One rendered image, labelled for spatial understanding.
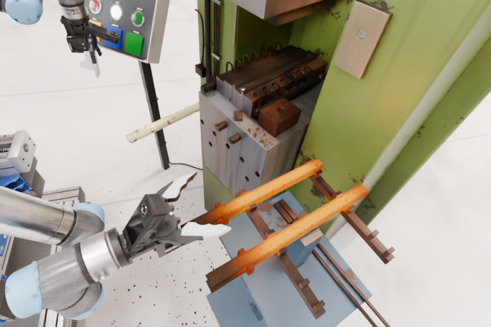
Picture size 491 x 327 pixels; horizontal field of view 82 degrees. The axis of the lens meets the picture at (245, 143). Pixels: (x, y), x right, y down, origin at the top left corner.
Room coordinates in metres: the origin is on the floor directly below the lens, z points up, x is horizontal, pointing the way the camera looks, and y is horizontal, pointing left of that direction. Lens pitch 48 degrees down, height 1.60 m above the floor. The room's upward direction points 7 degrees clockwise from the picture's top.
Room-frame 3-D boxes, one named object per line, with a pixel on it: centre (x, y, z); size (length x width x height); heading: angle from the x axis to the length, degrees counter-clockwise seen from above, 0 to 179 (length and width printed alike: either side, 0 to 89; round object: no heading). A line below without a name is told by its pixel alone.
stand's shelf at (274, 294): (0.32, -0.18, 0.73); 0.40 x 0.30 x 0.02; 37
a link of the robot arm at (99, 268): (0.16, 0.22, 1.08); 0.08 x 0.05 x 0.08; 37
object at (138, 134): (0.98, 0.38, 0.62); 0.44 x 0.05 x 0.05; 137
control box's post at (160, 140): (1.13, 0.53, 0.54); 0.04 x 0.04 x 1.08; 47
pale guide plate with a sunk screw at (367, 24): (0.69, -0.25, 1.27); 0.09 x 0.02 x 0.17; 47
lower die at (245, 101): (0.96, -0.08, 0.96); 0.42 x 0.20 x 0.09; 137
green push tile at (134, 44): (0.98, 0.48, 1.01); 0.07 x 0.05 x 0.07; 72
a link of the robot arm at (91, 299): (0.13, 0.29, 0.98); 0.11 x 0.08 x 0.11; 19
